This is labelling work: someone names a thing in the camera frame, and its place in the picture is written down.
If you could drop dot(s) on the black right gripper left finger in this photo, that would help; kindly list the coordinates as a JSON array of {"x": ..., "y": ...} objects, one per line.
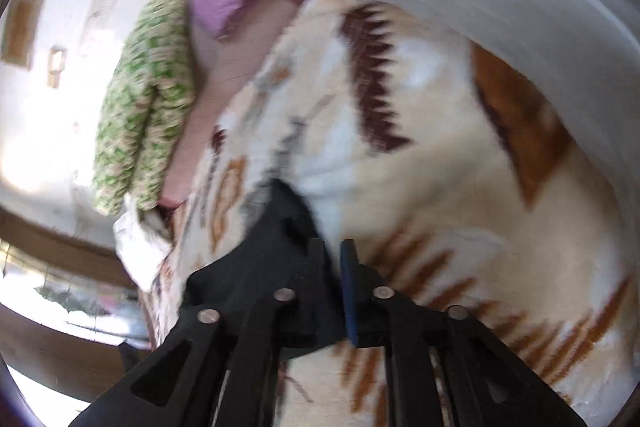
[{"x": 216, "y": 374}]

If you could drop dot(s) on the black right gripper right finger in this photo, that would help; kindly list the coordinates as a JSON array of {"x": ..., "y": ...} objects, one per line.
[{"x": 442, "y": 368}]

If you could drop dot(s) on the black pants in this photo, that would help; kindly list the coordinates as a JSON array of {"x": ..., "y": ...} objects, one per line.
[{"x": 275, "y": 253}]

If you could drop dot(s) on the white pillow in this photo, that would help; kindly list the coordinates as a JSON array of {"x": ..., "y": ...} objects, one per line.
[{"x": 142, "y": 243}]

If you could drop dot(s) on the cream leaf-pattern fleece blanket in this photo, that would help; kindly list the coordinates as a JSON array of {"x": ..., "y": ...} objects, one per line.
[{"x": 449, "y": 170}]

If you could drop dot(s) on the green patterned pillow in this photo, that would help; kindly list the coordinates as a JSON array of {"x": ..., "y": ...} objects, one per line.
[{"x": 144, "y": 109}]

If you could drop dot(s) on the pink bed sheet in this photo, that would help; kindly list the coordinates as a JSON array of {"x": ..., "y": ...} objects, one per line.
[{"x": 221, "y": 68}]

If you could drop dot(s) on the wooden window frame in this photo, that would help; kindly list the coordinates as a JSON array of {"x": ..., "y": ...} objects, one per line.
[{"x": 66, "y": 306}]

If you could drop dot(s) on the wall light switch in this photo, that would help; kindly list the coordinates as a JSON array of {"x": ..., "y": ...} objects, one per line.
[{"x": 56, "y": 65}]

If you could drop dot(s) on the wall picture frame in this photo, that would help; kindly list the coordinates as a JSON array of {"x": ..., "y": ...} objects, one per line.
[{"x": 20, "y": 32}]

